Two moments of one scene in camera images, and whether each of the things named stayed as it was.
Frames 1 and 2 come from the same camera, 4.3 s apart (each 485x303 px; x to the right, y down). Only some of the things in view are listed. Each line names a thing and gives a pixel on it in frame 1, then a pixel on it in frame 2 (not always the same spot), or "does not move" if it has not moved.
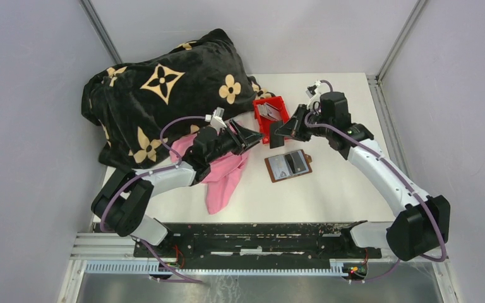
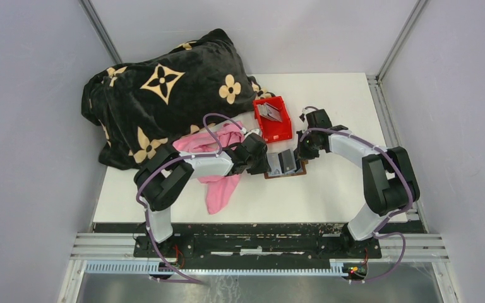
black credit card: x=276 y=140 -> x=287 y=162
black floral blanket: x=203 y=81 does not move
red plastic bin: x=264 y=122 does not move
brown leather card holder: x=293 y=164 does not move
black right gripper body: x=306 y=124 -> x=306 y=149
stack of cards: x=269 y=111 does not move
